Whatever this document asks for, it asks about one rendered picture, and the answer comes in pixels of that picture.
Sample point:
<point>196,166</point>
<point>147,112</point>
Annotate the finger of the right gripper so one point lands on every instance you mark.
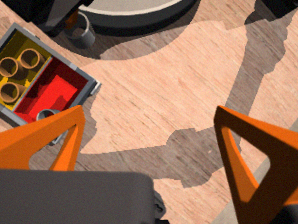
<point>72,20</point>

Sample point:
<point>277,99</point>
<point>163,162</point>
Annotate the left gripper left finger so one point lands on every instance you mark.
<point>17,145</point>

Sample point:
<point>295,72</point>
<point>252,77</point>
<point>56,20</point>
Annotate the red bin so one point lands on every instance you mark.
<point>56,88</point>

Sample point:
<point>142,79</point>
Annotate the bronze bushing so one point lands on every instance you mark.
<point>6,65</point>
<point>6,92</point>
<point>27,56</point>

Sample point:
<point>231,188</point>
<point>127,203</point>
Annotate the yellow bin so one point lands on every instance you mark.
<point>13,49</point>

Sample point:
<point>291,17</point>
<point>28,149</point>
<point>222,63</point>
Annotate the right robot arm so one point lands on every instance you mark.
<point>29,9</point>

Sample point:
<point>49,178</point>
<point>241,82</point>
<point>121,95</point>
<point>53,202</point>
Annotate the grey metal bushing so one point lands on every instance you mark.
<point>85,40</point>
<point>43,113</point>

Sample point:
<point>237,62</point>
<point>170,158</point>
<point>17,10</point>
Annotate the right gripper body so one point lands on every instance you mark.
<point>51,19</point>

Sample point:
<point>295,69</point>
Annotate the divided red and yellow tray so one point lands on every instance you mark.
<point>78,101</point>

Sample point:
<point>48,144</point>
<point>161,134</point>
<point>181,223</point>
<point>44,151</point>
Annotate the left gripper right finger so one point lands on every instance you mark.
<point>258,203</point>

